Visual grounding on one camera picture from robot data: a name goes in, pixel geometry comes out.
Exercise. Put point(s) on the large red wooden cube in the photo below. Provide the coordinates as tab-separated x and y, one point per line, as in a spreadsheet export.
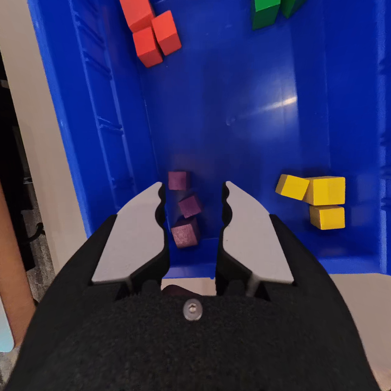
136	13

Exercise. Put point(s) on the large purple wooden cube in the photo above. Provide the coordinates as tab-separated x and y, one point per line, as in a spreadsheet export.
184	232

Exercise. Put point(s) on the blue plastic bin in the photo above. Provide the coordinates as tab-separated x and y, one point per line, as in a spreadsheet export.
220	122

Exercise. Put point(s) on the large green wooden cube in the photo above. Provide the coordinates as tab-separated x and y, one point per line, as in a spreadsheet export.
265	13

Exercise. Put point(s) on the small green wooden cube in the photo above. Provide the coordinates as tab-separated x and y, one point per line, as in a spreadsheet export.
290	7

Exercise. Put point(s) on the wooden table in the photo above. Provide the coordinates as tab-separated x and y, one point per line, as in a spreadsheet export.
13	259

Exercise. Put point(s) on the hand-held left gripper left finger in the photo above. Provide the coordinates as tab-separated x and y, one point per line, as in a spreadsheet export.
131	241

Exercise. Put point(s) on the yellow wooden cube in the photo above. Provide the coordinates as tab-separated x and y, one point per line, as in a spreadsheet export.
291	186
326	217
325	191

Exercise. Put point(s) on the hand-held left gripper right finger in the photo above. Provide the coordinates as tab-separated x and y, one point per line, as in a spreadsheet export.
255	241

